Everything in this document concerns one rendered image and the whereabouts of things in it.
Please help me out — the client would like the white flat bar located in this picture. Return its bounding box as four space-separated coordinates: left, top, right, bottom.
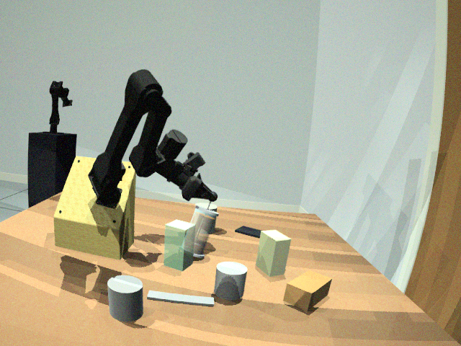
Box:
147 290 214 306

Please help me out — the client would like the glass coffee press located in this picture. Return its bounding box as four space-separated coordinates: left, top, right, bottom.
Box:
190 192 219 258

